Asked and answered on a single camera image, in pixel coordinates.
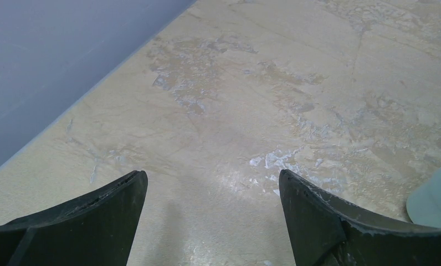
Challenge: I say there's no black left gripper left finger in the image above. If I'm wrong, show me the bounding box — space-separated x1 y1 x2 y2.
0 171 148 265

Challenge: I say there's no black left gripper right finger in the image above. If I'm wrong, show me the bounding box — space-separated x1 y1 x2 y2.
279 170 441 265

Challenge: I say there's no teal plastic tub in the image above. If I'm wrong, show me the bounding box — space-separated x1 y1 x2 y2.
406 167 441 228

